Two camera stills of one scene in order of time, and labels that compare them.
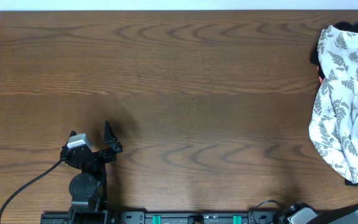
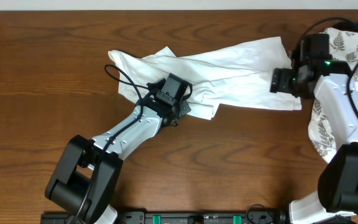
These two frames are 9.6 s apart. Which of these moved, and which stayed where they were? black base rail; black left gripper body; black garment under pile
Moved: black left gripper body
Stayed: black garment under pile; black base rail
